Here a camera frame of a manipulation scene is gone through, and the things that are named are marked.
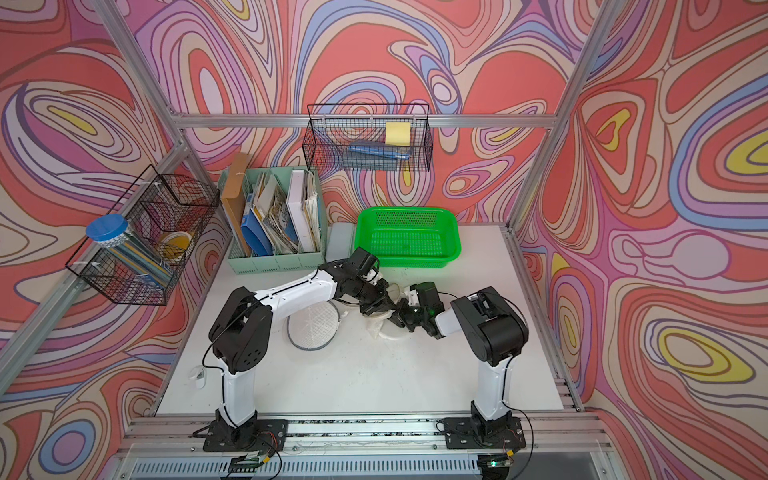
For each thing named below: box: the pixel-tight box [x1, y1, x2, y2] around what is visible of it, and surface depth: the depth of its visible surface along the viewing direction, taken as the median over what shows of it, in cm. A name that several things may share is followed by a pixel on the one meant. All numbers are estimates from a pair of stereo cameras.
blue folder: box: [241, 208, 275, 257], surface depth 97 cm
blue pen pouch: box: [348, 142, 411, 160], surface depth 90 cm
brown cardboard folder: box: [222, 152, 253, 258], surface depth 92 cm
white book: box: [286, 169, 320, 253], surface depth 98 cm
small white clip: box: [189, 365, 207, 389], surface depth 83 cm
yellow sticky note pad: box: [385, 122, 411, 147], surface depth 91 cm
